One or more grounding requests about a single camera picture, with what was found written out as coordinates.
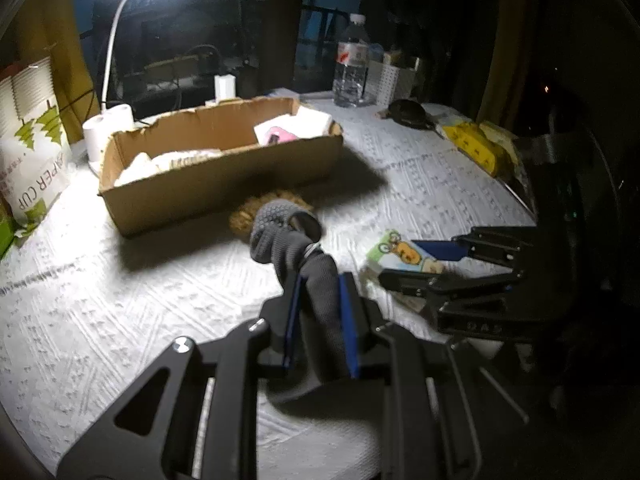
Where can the green paper cup package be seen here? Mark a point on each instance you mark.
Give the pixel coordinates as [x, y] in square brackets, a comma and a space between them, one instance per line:
[6, 235]

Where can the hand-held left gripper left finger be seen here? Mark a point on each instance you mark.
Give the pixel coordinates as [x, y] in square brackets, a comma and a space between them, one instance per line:
[295, 310]

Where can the white power adapter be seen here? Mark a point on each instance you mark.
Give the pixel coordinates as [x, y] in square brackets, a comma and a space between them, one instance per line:
[225, 87]

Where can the white knitted cloth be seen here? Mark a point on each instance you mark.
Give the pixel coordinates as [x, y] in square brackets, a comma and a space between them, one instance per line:
[185, 159]

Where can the dark round object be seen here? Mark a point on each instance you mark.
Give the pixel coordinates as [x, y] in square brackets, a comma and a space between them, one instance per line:
[407, 114]

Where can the clear water bottle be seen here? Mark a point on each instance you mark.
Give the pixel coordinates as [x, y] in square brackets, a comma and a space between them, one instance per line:
[351, 70]

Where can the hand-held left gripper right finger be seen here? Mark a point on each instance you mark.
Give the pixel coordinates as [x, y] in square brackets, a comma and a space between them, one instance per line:
[348, 325]

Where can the grey knit glove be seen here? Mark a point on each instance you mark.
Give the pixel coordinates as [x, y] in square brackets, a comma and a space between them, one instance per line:
[280, 240]

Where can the dark window frame post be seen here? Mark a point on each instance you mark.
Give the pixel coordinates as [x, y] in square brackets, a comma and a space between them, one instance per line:
[285, 25]

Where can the brown fuzzy scrunchie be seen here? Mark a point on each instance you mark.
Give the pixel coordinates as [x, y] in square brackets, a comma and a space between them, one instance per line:
[242, 217]

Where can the white fluffy cloth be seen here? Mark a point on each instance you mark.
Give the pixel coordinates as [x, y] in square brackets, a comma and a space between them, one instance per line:
[135, 167]

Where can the yellow curtain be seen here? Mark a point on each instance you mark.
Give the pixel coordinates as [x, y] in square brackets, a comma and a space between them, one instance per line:
[45, 35]

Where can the cartoon print tissue packet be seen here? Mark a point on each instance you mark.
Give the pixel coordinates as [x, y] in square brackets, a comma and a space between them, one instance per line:
[400, 255]

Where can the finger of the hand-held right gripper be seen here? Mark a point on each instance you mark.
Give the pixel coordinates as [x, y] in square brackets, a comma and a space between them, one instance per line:
[425, 282]
[442, 251]

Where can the pale yellow packet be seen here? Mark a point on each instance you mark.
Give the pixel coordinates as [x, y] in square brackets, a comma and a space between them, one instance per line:
[505, 140]

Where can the cardboard box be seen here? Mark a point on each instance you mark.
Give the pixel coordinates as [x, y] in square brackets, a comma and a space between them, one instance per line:
[225, 180]

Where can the olive curtain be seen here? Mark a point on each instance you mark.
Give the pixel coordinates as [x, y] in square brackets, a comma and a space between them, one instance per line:
[505, 35]

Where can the white paper cup package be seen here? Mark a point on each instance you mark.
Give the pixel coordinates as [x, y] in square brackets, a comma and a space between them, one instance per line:
[35, 150]

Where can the white perforated container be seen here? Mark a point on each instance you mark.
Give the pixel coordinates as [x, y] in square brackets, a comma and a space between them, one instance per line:
[392, 80]

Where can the pink soft item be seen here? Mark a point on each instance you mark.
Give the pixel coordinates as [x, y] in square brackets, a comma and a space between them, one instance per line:
[280, 136]

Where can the white waffle towel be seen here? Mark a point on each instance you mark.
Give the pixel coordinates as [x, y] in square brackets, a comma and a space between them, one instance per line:
[312, 121]

